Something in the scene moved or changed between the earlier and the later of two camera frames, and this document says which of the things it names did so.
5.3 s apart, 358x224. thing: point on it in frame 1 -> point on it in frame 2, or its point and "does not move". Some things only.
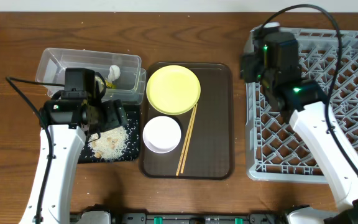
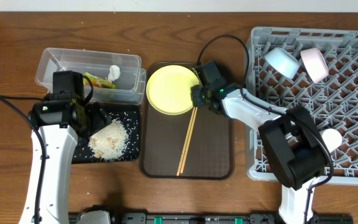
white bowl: [161, 134] -> [316, 64]
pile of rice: [111, 145] does not move
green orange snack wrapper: [108, 83] does not move
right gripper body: [253, 71] -> [200, 95]
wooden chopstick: [189, 139] does not move
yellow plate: [173, 89] does not move
